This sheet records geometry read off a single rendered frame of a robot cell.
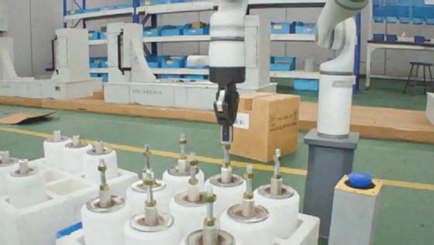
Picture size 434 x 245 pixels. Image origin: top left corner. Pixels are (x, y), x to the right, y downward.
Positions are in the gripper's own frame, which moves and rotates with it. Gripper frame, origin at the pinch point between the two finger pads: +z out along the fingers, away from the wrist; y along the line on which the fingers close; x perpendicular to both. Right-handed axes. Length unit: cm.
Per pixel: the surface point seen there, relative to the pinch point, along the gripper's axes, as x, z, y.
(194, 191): 3.1, 8.5, -12.2
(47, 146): 63, 11, 15
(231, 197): -1.9, 12.4, -4.0
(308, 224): -18.0, 17.8, -2.3
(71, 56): 219, -18, 225
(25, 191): 45.2, 13.8, -13.8
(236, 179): -1.9, 10.3, 1.0
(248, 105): 15, 8, 101
